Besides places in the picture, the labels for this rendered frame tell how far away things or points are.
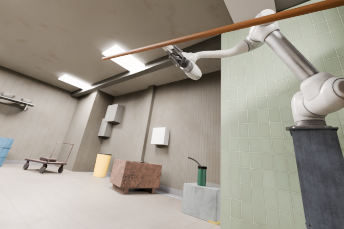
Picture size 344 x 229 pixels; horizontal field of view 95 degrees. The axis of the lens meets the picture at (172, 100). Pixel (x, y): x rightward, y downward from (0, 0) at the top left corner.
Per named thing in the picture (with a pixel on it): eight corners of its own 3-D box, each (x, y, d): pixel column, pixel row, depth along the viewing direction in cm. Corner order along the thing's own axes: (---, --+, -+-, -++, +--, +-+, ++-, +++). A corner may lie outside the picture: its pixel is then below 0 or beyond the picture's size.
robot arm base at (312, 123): (286, 134, 115) (285, 127, 117) (329, 134, 101) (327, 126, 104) (284, 129, 102) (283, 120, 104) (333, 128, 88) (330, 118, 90)
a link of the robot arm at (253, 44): (239, 45, 135) (242, 33, 123) (257, 37, 136) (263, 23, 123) (248, 56, 130) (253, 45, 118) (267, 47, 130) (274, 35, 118)
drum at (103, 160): (109, 177, 513) (114, 154, 538) (95, 177, 480) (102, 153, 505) (102, 175, 539) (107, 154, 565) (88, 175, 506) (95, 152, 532)
